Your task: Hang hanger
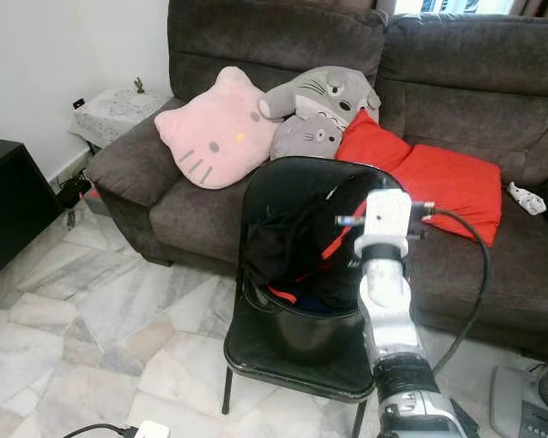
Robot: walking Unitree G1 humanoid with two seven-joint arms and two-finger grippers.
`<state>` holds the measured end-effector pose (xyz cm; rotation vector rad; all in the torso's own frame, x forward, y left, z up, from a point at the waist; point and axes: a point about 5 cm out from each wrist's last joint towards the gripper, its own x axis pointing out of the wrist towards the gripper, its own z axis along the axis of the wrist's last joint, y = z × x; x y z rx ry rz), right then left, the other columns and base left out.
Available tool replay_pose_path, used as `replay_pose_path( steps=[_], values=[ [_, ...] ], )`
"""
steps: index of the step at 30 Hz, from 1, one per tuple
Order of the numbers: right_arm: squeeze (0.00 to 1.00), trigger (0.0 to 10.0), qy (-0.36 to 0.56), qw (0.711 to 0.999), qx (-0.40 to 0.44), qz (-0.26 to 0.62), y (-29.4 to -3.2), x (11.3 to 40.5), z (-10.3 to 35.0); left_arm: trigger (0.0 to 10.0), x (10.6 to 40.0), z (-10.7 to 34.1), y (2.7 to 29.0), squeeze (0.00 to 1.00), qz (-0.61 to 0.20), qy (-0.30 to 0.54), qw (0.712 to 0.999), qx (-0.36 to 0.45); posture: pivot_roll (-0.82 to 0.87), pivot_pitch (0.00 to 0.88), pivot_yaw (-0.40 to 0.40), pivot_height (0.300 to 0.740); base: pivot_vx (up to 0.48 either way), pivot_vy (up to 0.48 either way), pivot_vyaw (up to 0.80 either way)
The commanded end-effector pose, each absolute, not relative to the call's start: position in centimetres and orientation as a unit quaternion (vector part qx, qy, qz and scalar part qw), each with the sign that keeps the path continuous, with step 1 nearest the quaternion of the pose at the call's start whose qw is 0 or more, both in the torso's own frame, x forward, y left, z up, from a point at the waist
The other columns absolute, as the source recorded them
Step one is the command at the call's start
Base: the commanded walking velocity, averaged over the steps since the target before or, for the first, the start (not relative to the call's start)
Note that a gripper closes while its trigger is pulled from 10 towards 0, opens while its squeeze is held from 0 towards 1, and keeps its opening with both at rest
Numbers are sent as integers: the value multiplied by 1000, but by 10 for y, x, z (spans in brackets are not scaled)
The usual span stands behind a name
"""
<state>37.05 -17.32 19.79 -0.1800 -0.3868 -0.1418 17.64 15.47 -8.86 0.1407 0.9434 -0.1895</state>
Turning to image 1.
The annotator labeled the black folding chair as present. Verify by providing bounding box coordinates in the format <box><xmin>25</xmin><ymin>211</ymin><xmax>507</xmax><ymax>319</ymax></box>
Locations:
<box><xmin>222</xmin><ymin>155</ymin><xmax>403</xmax><ymax>438</ymax></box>

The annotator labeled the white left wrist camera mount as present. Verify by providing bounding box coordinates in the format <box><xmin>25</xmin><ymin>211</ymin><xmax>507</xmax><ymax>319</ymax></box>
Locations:
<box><xmin>135</xmin><ymin>420</ymin><xmax>170</xmax><ymax>438</ymax></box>

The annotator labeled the side table with white cloth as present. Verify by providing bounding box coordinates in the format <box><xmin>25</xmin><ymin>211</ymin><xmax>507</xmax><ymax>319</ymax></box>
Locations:
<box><xmin>71</xmin><ymin>78</ymin><xmax>170</xmax><ymax>149</ymax></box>

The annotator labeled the red cushion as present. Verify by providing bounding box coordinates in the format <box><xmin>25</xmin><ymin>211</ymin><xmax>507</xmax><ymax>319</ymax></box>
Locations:
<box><xmin>335</xmin><ymin>109</ymin><xmax>414</xmax><ymax>172</ymax></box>
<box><xmin>393</xmin><ymin>143</ymin><xmax>503</xmax><ymax>245</ymax></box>

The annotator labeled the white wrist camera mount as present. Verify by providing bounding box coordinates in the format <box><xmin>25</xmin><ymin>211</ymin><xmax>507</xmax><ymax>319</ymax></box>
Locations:
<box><xmin>135</xmin><ymin>420</ymin><xmax>170</xmax><ymax>438</ymax></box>
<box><xmin>364</xmin><ymin>187</ymin><xmax>414</xmax><ymax>261</ymax></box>

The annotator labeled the pink cat face pillow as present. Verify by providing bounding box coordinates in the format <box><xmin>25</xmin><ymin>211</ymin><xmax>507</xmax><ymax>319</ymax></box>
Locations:
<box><xmin>153</xmin><ymin>66</ymin><xmax>279</xmax><ymax>190</ymax></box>

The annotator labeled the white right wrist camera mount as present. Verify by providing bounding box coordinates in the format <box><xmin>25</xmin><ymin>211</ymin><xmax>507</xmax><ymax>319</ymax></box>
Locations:
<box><xmin>364</xmin><ymin>187</ymin><xmax>414</xmax><ymax>261</ymax></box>

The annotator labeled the black TV console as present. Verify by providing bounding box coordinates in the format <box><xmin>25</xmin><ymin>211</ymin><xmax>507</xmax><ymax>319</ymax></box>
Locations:
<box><xmin>0</xmin><ymin>135</ymin><xmax>63</xmax><ymax>284</ymax></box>

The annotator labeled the small grey Totoro plush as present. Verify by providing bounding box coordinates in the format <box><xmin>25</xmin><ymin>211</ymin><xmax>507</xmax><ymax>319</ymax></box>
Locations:
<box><xmin>269</xmin><ymin>111</ymin><xmax>348</xmax><ymax>163</ymax></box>

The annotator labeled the dark brown sofa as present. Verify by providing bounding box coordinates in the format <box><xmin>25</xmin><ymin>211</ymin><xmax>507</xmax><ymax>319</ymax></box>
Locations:
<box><xmin>84</xmin><ymin>0</ymin><xmax>548</xmax><ymax>357</ymax></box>

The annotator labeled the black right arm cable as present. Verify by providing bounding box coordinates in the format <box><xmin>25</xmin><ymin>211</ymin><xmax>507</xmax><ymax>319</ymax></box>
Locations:
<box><xmin>411</xmin><ymin>203</ymin><xmax>491</xmax><ymax>375</ymax></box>

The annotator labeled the large grey Totoro plush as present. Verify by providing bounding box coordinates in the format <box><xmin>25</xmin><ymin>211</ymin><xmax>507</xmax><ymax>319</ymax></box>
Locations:
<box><xmin>258</xmin><ymin>66</ymin><xmax>382</xmax><ymax>121</ymax></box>

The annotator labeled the black shirt with red trim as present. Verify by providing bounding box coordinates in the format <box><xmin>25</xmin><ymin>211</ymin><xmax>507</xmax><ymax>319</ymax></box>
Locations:
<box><xmin>242</xmin><ymin>172</ymin><xmax>389</xmax><ymax>311</ymax></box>

